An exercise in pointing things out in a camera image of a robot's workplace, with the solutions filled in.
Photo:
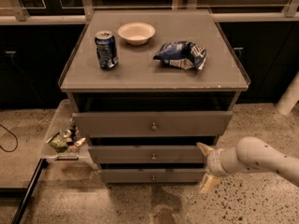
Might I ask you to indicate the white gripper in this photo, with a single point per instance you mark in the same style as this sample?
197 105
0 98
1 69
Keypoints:
215 163

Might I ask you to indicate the grey drawer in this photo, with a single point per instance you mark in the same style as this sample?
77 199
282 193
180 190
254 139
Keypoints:
153 124
127 176
146 154

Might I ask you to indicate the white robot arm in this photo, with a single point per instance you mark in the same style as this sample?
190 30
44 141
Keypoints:
249 155

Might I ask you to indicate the grey top drawer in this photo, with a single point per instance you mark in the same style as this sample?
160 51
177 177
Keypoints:
153 124

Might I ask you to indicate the grey bottom drawer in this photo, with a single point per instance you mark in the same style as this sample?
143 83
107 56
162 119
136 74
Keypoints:
127 176

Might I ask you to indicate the grey drawer cabinet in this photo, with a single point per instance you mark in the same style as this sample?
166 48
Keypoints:
141 84

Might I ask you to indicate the blue chip bag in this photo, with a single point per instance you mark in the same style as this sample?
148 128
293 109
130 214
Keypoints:
182 54

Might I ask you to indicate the clear plastic bin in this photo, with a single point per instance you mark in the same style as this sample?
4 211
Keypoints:
77 151

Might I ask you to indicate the white paper bowl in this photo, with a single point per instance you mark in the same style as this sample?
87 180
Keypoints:
136 33

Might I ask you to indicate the green snack packet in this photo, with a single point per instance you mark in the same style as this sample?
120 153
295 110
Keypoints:
58 143

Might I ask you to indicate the blue soda can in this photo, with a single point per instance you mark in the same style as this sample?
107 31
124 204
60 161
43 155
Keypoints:
106 49

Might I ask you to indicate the white post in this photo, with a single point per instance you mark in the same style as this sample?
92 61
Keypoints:
289 98

